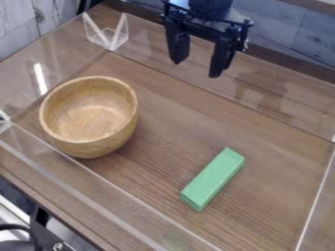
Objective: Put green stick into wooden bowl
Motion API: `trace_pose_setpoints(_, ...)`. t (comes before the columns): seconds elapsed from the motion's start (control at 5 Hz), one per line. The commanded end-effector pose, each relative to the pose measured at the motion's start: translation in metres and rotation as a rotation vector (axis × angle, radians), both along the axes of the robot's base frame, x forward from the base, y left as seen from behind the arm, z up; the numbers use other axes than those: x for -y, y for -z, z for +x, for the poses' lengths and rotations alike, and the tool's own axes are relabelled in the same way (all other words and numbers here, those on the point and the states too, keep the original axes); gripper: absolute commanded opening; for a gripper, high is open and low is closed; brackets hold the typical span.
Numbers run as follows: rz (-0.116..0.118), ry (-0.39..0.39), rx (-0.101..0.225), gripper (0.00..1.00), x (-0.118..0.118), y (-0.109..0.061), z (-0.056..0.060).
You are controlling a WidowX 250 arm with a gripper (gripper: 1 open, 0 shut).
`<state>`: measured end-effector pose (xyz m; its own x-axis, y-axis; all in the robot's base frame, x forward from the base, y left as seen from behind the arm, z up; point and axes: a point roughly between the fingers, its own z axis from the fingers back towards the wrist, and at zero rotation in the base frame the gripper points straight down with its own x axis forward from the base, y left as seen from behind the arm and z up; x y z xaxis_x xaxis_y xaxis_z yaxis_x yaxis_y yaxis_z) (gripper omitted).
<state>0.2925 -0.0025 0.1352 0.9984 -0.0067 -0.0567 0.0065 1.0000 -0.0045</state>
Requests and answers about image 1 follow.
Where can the wooden bowl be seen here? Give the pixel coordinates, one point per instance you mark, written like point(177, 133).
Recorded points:
point(88, 115)

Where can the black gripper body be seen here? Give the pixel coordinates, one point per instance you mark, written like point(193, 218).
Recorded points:
point(209, 19)

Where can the green rectangular block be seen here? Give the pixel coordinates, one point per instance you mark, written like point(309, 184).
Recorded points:
point(210, 181)

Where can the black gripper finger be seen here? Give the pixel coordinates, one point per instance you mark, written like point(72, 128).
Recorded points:
point(222, 57)
point(178, 42)

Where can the black table leg bracket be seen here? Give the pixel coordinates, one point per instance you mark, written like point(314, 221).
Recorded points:
point(48, 241)

